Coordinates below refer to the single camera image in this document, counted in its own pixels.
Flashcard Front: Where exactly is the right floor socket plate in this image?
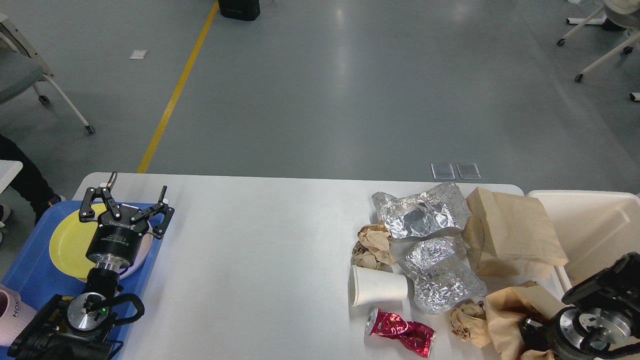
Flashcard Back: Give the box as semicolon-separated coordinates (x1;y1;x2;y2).
455;162;482;180

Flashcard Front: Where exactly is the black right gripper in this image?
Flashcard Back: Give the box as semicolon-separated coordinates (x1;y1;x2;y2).
519;317;563;357

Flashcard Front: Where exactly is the crumpled aluminium foil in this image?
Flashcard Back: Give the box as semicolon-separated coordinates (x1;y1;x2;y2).
398;236;488;315
371;182;473;240

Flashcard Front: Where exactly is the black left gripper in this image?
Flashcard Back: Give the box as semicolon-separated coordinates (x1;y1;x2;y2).
78;172;175;269

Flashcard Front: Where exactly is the white side table corner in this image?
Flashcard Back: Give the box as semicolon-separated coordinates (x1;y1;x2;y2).
0;159;23;193

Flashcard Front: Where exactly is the person in dark clothes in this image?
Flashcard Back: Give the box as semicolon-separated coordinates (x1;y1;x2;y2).
0;135;66;225

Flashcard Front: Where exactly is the white chair base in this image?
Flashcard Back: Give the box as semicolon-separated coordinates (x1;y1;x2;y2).
556;0;640;103

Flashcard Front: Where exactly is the grey office chair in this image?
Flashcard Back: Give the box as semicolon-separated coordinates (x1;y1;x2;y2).
0;13;96;135

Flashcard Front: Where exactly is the beige plastic bin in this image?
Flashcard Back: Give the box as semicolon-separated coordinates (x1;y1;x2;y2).
527;190;640;292

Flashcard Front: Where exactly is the lower crumpled aluminium foil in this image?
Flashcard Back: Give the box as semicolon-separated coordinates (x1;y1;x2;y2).
398;236;488;315

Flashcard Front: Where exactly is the yellow plastic plate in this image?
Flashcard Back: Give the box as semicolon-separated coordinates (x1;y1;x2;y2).
49;209;98;283

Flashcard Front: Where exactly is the black box on floor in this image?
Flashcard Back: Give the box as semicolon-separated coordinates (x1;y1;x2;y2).
217;0;261;22

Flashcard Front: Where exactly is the crushed red can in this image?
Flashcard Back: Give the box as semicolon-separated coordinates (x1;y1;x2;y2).
365;307;435;359

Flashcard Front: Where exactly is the white paper cup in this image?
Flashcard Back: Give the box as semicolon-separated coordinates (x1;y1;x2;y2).
348;265;409;306

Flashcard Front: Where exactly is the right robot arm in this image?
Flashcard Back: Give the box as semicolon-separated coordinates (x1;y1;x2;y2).
519;251;640;360

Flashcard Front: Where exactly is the crumpled brown paper ball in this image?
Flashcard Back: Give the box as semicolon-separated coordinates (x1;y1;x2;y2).
352;221;397;271

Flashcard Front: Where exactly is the pink mug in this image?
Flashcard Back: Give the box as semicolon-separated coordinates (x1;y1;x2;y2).
0;284;38;347

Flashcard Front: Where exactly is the pink plate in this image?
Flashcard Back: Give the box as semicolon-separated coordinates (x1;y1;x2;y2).
119;233;154;280

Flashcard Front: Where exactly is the floor socket plate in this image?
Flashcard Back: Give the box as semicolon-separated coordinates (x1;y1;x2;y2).
455;162;482;180
430;162;457;181

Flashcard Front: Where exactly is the upper crumpled aluminium foil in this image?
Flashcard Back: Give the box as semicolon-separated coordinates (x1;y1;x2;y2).
371;182;473;240

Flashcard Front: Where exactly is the left floor socket plate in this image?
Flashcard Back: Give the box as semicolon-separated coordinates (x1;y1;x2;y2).
430;162;457;181

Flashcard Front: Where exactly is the brown paper bag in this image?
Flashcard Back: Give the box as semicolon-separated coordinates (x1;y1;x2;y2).
484;281;565;360
462;187;569;279

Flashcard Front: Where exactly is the small crumpled brown paper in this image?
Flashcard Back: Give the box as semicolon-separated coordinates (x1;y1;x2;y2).
449;301;492;348

